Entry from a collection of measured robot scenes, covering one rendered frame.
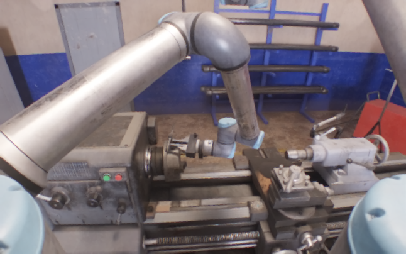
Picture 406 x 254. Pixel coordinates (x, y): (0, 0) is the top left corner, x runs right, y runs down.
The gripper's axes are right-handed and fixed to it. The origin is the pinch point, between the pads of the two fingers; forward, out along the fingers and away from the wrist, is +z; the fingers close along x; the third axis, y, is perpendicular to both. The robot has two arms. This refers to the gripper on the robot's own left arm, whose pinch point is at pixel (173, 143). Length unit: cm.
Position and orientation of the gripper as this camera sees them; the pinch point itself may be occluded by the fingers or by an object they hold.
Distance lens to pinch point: 116.3
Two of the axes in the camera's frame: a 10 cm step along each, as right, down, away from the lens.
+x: -1.5, 7.3, -6.7
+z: -9.9, -1.0, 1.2
